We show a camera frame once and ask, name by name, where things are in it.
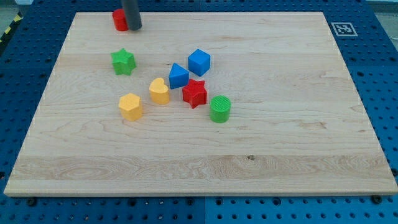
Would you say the red star block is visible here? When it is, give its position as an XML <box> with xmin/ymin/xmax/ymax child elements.
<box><xmin>182</xmin><ymin>79</ymin><xmax>207</xmax><ymax>108</ymax></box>

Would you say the blue cube block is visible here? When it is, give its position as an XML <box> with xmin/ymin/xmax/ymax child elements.
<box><xmin>188</xmin><ymin>49</ymin><xmax>211</xmax><ymax>77</ymax></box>

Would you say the green star block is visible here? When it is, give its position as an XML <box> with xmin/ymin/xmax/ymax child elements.
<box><xmin>111</xmin><ymin>48</ymin><xmax>136</xmax><ymax>75</ymax></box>

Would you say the green cylinder block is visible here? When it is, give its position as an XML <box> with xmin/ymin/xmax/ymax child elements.
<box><xmin>210</xmin><ymin>95</ymin><xmax>231</xmax><ymax>123</ymax></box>

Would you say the light wooden board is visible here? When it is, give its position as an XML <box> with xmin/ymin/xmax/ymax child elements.
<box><xmin>4</xmin><ymin>12</ymin><xmax>397</xmax><ymax>197</ymax></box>

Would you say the blue triangle block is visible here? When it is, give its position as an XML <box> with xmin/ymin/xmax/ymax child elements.
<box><xmin>169</xmin><ymin>63</ymin><xmax>189</xmax><ymax>89</ymax></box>

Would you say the yellow heart block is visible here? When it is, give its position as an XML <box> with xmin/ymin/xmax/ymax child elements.
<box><xmin>149</xmin><ymin>78</ymin><xmax>170</xmax><ymax>105</ymax></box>

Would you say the yellow hexagon block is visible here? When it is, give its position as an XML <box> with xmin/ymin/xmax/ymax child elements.
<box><xmin>119</xmin><ymin>93</ymin><xmax>143</xmax><ymax>121</ymax></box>

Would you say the red cylinder block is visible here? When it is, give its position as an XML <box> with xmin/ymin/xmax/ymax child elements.
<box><xmin>112</xmin><ymin>9</ymin><xmax>129</xmax><ymax>31</ymax></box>

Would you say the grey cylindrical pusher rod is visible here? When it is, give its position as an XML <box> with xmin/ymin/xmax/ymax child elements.
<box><xmin>121</xmin><ymin>0</ymin><xmax>142</xmax><ymax>30</ymax></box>

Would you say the white fiducial marker tag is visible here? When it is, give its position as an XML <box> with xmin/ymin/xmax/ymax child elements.
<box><xmin>331</xmin><ymin>22</ymin><xmax>358</xmax><ymax>37</ymax></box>

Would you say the yellow black hazard tape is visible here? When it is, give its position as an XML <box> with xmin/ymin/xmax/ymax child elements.
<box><xmin>1</xmin><ymin>12</ymin><xmax>24</xmax><ymax>44</ymax></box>

